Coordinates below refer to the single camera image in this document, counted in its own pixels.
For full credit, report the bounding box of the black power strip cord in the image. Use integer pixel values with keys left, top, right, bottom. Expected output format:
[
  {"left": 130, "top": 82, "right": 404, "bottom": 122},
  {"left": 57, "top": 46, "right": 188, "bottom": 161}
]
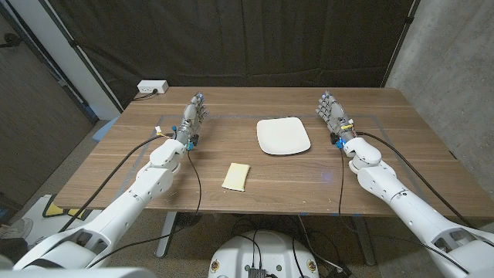
[{"left": 132, "top": 89, "right": 159, "bottom": 102}]

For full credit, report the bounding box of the dark trouser leg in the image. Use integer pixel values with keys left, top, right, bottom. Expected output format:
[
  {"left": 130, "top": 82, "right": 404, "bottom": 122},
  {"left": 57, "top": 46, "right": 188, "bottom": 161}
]
[{"left": 0, "top": 237, "right": 29, "bottom": 264}]

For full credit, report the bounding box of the black backdrop stand pole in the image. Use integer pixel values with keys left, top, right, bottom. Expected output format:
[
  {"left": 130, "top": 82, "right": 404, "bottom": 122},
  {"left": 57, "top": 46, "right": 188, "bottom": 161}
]
[
  {"left": 381, "top": 0, "right": 421, "bottom": 88},
  {"left": 37, "top": 0, "right": 125, "bottom": 114}
]

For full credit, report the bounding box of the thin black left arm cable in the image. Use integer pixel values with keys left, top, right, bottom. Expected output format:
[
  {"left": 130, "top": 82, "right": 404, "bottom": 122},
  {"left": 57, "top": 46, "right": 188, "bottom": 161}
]
[{"left": 86, "top": 148, "right": 203, "bottom": 270}]

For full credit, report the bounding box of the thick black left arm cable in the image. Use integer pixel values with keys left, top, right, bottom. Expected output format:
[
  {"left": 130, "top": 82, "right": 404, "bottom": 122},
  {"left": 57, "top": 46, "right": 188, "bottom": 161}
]
[{"left": 57, "top": 133, "right": 171, "bottom": 233}]

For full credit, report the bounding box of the white power strip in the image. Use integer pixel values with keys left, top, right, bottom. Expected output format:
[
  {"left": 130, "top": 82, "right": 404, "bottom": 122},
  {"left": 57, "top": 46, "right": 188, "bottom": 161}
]
[{"left": 137, "top": 80, "right": 170, "bottom": 95}]

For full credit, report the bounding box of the grey table leg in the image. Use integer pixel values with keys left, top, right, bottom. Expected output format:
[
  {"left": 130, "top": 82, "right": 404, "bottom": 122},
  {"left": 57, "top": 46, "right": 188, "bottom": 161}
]
[
  {"left": 154, "top": 211, "right": 178, "bottom": 259},
  {"left": 353, "top": 215, "right": 377, "bottom": 266}
]

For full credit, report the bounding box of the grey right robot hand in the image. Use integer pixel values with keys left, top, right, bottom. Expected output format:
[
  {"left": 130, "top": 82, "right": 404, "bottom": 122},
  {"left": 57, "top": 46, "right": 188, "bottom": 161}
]
[{"left": 315, "top": 90, "right": 358, "bottom": 144}]

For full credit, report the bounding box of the black round mesh object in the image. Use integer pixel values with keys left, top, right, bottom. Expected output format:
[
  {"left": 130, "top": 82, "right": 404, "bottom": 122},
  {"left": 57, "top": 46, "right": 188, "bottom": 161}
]
[{"left": 175, "top": 212, "right": 204, "bottom": 229}]

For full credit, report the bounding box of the grey tape outline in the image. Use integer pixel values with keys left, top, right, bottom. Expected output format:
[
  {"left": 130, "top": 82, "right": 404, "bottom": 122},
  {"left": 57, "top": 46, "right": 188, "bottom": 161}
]
[{"left": 115, "top": 113, "right": 437, "bottom": 202}]

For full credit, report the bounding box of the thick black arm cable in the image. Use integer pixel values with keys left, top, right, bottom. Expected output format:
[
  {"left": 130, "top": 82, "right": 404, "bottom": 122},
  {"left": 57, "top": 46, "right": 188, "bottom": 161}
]
[
  {"left": 357, "top": 131, "right": 472, "bottom": 229},
  {"left": 57, "top": 133, "right": 171, "bottom": 233}
]

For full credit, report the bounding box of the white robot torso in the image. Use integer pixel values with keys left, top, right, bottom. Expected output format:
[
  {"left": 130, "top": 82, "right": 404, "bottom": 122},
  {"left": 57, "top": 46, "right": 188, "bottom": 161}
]
[{"left": 208, "top": 230, "right": 320, "bottom": 278}]

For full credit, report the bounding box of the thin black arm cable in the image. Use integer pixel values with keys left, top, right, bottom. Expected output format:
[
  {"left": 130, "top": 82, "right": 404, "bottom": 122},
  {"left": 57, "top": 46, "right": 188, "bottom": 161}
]
[
  {"left": 338, "top": 148, "right": 471, "bottom": 274},
  {"left": 86, "top": 148, "right": 203, "bottom": 270}
]

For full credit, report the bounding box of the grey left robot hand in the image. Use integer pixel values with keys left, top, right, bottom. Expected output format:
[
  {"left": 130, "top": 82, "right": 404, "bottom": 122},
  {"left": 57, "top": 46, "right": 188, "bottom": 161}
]
[{"left": 175, "top": 91, "right": 210, "bottom": 147}]

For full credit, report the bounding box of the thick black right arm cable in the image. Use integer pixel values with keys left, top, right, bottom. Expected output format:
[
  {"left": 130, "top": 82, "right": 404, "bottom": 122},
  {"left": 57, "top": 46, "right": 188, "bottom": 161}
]
[{"left": 357, "top": 131, "right": 472, "bottom": 229}]

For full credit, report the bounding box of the yellow black floor mat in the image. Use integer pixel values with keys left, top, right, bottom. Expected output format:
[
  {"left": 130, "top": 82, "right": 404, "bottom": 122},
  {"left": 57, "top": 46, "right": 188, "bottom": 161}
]
[{"left": 42, "top": 199, "right": 88, "bottom": 220}]

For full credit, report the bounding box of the black backdrop curtain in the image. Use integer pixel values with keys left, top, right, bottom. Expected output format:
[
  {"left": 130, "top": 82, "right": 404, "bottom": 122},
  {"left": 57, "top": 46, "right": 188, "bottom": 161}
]
[{"left": 48, "top": 0, "right": 420, "bottom": 110}]

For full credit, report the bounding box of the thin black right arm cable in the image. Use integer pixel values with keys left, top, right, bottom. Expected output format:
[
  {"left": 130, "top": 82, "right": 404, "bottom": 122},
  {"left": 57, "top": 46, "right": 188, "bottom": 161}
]
[{"left": 338, "top": 148, "right": 471, "bottom": 274}]

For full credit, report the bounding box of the light blue floor panel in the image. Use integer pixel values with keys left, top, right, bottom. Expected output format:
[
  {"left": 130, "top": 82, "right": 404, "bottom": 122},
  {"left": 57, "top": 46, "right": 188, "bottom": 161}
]
[{"left": 91, "top": 117, "right": 120, "bottom": 143}]

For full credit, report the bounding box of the white square plate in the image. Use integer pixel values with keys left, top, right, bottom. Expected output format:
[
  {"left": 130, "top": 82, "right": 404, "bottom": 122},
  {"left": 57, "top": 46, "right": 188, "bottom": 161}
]
[{"left": 256, "top": 117, "right": 312, "bottom": 156}]

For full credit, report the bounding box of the yellow sponge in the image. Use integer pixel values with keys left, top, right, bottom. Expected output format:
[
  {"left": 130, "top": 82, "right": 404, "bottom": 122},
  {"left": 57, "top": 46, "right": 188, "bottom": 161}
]
[{"left": 221, "top": 162, "right": 251, "bottom": 192}]

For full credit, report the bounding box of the white floor platform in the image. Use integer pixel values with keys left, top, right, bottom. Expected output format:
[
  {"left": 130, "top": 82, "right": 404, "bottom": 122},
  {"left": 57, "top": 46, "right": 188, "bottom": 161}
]
[{"left": 15, "top": 194, "right": 103, "bottom": 252}]

